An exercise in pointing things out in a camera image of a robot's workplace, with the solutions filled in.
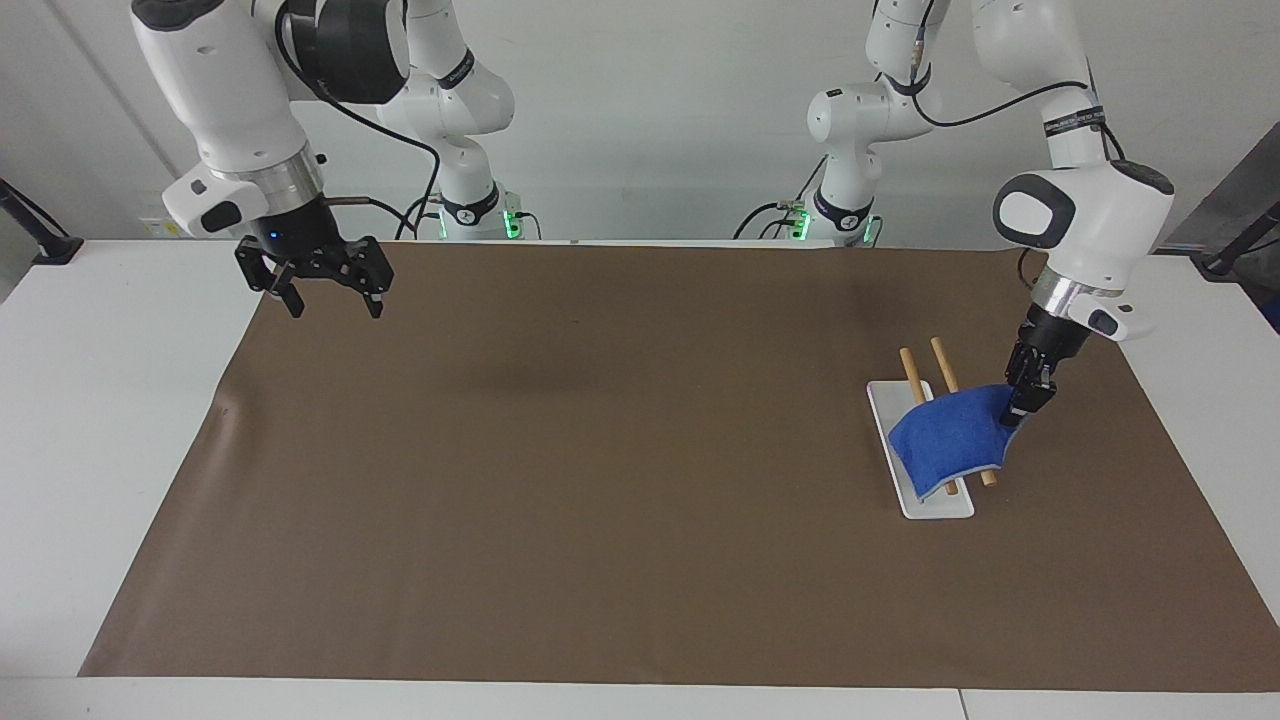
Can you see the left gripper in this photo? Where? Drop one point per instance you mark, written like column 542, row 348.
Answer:
column 1050, row 345

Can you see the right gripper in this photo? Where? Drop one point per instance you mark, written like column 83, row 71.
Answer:
column 303, row 238

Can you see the blue towel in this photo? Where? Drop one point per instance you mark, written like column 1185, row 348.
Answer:
column 950, row 440

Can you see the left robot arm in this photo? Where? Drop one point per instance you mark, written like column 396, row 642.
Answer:
column 1100, row 220

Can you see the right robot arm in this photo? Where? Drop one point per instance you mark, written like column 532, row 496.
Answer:
column 220, row 90

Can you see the wooden rod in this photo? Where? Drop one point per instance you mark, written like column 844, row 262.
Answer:
column 912, row 375
column 944, row 365

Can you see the white rack base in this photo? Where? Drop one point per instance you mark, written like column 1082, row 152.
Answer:
column 925, row 505

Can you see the black stand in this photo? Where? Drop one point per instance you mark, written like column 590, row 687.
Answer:
column 1240, row 240
column 40, row 235

